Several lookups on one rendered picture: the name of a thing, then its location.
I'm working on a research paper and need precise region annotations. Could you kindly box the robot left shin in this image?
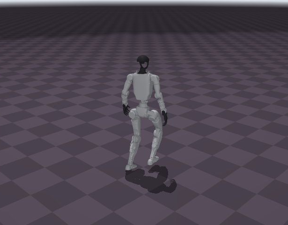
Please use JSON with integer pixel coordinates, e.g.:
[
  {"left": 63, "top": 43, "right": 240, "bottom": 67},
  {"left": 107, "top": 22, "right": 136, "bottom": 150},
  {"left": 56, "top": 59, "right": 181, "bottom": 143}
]
[{"left": 128, "top": 136, "right": 140, "bottom": 165}]

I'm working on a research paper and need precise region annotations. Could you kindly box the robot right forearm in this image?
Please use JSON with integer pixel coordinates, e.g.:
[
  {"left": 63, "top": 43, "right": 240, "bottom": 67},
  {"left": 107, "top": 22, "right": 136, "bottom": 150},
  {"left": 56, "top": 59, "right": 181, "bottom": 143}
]
[{"left": 157, "top": 92, "right": 167, "bottom": 113}]

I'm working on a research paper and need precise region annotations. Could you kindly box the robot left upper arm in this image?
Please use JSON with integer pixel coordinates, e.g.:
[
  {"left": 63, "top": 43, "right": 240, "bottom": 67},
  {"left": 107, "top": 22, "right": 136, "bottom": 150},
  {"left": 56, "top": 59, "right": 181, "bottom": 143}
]
[{"left": 122, "top": 74, "right": 133, "bottom": 96}]

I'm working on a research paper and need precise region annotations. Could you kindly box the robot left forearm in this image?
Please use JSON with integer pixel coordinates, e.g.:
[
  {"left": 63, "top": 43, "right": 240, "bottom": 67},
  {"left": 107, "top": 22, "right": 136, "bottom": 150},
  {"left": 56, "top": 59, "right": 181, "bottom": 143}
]
[{"left": 121, "top": 94, "right": 128, "bottom": 106}]

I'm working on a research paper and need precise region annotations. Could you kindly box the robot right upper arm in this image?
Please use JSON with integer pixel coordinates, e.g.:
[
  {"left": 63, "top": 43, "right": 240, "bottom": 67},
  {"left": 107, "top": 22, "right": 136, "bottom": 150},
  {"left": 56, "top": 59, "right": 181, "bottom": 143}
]
[{"left": 150, "top": 74, "right": 161, "bottom": 99}]

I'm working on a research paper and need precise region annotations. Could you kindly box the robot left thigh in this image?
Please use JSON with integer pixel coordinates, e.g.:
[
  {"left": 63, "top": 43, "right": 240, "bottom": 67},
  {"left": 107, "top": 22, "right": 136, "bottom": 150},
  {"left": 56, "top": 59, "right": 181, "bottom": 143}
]
[{"left": 129, "top": 108, "right": 141, "bottom": 143}]

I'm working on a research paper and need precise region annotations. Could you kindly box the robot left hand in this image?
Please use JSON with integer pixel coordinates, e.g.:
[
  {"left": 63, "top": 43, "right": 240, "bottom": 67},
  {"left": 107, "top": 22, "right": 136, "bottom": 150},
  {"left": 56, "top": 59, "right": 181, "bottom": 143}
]
[{"left": 123, "top": 104, "right": 130, "bottom": 115}]

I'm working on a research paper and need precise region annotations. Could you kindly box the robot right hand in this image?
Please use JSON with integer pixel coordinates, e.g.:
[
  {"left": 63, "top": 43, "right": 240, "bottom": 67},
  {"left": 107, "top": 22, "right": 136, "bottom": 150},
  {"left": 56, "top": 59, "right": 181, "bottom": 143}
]
[{"left": 162, "top": 111, "right": 167, "bottom": 126}]

